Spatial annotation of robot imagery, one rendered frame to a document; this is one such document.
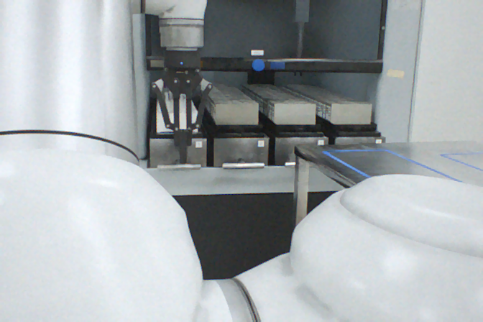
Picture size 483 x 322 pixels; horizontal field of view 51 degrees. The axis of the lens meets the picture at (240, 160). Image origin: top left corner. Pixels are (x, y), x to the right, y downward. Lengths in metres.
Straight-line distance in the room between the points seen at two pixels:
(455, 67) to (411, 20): 1.39
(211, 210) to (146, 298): 1.06
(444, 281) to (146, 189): 0.13
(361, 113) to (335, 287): 1.17
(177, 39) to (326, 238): 0.82
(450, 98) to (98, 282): 2.67
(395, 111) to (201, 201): 0.58
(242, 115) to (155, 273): 1.09
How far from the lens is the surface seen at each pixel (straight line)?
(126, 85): 0.28
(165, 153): 1.21
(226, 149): 1.22
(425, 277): 0.21
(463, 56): 2.83
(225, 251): 1.31
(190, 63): 1.03
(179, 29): 1.02
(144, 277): 0.21
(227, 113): 1.28
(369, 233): 0.22
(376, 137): 1.32
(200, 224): 1.27
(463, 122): 2.88
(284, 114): 1.31
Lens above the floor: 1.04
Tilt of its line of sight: 14 degrees down
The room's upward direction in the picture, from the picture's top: 1 degrees clockwise
